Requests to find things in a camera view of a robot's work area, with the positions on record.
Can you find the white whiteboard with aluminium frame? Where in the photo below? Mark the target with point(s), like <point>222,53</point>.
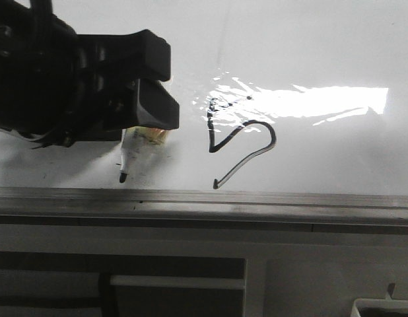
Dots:
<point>291,111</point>

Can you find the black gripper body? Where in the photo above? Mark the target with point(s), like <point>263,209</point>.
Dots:
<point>57,86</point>

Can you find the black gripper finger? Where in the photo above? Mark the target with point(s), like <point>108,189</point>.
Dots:
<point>142,103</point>
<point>141,55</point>

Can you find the white container at bottom right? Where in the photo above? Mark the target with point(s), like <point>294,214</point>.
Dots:
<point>361,307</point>

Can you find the white horizontal bar below board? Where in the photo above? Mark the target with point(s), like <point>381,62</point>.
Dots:
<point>177,282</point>

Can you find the white black-tipped whiteboard marker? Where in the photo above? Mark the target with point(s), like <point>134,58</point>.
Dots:
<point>133,140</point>

